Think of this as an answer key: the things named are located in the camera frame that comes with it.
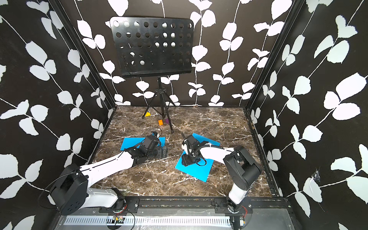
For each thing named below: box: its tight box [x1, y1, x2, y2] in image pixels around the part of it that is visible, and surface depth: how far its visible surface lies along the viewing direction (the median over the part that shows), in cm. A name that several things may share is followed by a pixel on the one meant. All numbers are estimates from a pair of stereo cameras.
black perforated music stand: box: [109, 16, 194, 133], surface depth 71 cm
